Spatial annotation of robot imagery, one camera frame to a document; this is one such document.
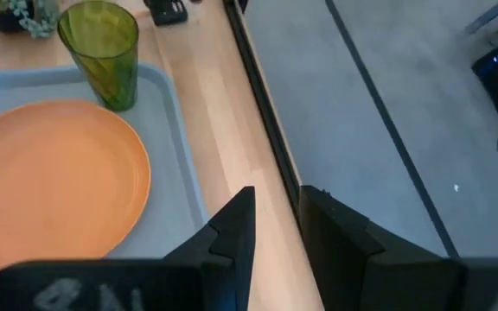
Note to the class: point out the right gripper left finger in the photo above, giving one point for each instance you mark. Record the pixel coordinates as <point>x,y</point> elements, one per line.
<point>231,242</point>

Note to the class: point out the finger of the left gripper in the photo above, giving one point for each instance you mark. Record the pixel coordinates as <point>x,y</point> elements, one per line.
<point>177,10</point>
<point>157,12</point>

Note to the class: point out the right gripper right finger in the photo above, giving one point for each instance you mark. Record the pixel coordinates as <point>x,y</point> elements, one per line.
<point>353,268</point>

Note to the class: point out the green translucent cup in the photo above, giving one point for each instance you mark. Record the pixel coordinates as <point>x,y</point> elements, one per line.
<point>102,56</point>

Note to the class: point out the orange plate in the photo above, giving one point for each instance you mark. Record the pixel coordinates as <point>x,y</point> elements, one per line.
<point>54,181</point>

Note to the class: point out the grey plastic tray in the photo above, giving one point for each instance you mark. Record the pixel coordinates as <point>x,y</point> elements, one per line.
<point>167,173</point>

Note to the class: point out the grey chair leg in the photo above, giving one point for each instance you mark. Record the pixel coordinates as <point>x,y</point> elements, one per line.
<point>491,15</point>

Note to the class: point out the black aluminium table frame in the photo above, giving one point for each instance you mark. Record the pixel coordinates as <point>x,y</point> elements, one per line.
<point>266,108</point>

